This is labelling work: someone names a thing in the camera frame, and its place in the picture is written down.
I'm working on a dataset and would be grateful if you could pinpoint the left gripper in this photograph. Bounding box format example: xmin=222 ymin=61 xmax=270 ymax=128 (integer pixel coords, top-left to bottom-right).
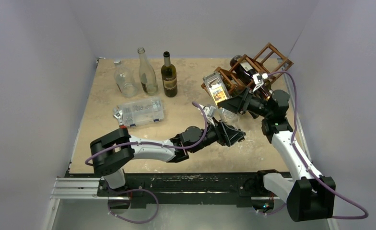
xmin=189 ymin=116 xmax=245 ymax=153

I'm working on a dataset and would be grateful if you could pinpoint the clear bottle black cap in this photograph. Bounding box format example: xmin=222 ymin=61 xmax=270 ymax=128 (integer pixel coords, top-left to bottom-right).
xmin=203 ymin=72 xmax=239 ymax=128

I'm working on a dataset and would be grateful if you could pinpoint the red wine bottle gold cap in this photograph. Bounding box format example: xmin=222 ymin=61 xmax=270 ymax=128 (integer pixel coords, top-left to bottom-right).
xmin=234 ymin=59 xmax=271 ymax=100

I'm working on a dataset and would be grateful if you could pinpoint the dark bottle silver cap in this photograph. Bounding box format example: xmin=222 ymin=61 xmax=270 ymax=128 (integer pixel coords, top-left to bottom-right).
xmin=161 ymin=51 xmax=177 ymax=97

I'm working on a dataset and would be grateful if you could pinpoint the clear glass bottle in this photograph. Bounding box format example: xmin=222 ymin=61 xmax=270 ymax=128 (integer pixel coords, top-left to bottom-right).
xmin=114 ymin=60 xmax=138 ymax=98
xmin=138 ymin=47 xmax=158 ymax=95

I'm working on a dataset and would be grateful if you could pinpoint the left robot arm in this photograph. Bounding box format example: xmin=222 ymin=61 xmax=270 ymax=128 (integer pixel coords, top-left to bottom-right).
xmin=85 ymin=121 xmax=246 ymax=196

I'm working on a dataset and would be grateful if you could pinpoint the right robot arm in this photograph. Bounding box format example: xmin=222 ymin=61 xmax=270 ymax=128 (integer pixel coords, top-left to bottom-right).
xmin=217 ymin=89 xmax=336 ymax=222

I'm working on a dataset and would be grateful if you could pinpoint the wooden wine rack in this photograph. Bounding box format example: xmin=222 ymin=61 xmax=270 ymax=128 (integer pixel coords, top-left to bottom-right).
xmin=214 ymin=43 xmax=294 ymax=98

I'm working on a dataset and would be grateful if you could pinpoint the clear plastic screw box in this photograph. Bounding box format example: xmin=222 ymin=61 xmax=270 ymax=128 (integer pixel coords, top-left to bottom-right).
xmin=116 ymin=96 xmax=165 ymax=127

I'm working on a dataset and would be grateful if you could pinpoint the red adjustable wrench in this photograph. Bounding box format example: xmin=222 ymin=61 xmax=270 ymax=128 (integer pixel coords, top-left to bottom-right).
xmin=113 ymin=108 xmax=127 ymax=128

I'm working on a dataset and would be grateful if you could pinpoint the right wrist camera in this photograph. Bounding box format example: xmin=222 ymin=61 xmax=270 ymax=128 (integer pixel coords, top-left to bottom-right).
xmin=252 ymin=73 xmax=269 ymax=93

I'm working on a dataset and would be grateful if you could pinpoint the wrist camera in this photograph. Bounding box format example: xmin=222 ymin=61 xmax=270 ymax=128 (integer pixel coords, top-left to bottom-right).
xmin=200 ymin=104 xmax=217 ymax=126
xmin=252 ymin=73 xmax=269 ymax=93

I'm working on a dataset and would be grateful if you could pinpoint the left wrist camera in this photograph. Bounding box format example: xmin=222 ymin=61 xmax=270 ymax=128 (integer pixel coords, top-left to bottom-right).
xmin=200 ymin=104 xmax=217 ymax=126

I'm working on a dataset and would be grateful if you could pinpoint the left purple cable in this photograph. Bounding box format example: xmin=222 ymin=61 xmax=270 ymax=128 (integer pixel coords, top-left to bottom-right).
xmin=84 ymin=101 xmax=209 ymax=167

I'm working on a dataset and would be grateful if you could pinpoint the purple cable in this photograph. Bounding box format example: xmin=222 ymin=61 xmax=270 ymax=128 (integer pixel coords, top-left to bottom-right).
xmin=84 ymin=101 xmax=209 ymax=167
xmin=267 ymin=70 xmax=369 ymax=220

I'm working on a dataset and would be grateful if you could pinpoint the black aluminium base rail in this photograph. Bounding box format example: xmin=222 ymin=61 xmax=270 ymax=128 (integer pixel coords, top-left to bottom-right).
xmin=49 ymin=172 xmax=331 ymax=210

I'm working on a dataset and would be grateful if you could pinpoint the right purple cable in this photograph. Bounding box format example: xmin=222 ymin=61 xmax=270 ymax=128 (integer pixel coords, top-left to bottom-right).
xmin=267 ymin=70 xmax=369 ymax=220

